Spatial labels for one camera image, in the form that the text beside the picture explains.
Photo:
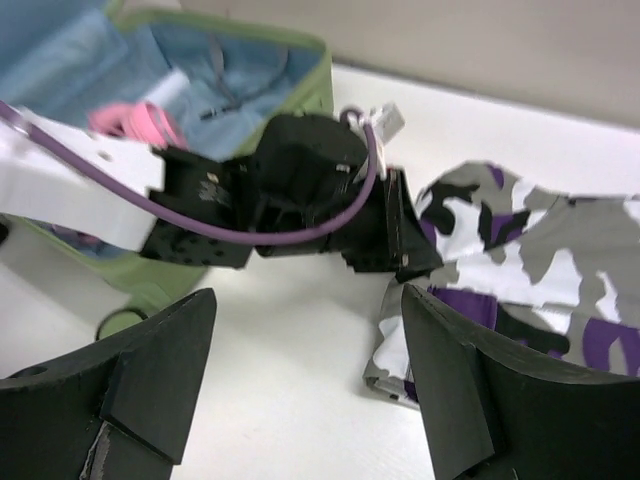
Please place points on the pink wired headphones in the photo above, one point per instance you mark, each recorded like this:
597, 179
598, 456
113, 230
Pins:
141, 121

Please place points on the green hard-shell suitcase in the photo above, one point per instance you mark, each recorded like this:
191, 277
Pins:
64, 59

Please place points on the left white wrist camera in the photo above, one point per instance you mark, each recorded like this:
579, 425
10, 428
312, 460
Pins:
385, 121

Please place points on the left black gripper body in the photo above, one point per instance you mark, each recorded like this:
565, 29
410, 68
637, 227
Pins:
311, 178

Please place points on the purple camouflage garment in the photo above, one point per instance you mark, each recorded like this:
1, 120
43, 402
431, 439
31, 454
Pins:
556, 272

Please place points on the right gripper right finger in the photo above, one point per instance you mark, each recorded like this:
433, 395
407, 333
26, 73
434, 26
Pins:
493, 408

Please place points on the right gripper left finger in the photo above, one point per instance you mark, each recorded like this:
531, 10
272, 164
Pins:
120, 408

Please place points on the white cosmetic tube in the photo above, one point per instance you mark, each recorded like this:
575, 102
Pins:
170, 93

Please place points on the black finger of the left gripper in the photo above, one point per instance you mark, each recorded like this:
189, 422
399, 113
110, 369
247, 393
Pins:
411, 253

